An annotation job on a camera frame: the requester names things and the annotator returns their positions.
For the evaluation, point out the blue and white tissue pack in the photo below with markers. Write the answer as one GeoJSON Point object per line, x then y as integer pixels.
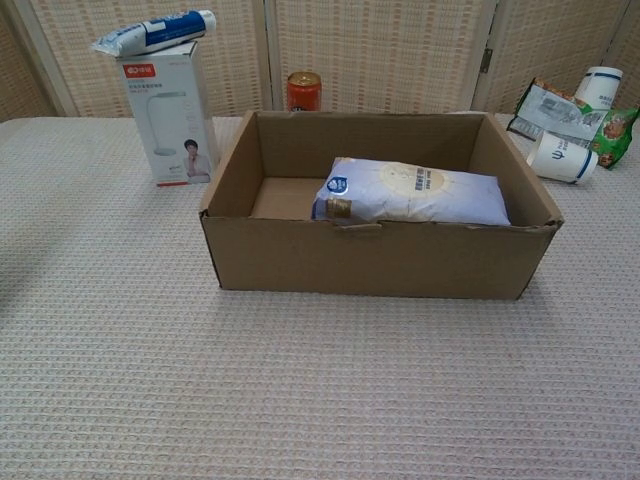
{"type": "Point", "coordinates": [415, 195]}

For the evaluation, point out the brown cardboard box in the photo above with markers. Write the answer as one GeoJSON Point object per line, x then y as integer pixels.
{"type": "Point", "coordinates": [375, 260]}

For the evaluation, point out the white desk lamp box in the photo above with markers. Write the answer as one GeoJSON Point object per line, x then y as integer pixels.
{"type": "Point", "coordinates": [160, 115]}

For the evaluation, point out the orange drink can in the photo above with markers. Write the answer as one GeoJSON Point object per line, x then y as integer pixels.
{"type": "Point", "coordinates": [303, 95]}

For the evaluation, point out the beige woven tablecloth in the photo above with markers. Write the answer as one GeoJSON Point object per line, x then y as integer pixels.
{"type": "Point", "coordinates": [320, 390]}

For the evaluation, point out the woven folding screen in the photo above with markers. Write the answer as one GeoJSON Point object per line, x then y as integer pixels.
{"type": "Point", "coordinates": [380, 50]}

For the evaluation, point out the white paper cup blue logo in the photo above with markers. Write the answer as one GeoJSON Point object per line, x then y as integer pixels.
{"type": "Point", "coordinates": [560, 157]}

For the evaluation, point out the blue and white toothpaste tube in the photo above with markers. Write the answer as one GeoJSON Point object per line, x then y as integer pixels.
{"type": "Point", "coordinates": [160, 32]}

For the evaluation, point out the green snack bag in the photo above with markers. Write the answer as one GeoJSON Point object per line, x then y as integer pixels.
{"type": "Point", "coordinates": [550, 110]}

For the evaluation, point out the white paper cup blue text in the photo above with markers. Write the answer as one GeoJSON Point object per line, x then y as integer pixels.
{"type": "Point", "coordinates": [600, 85]}

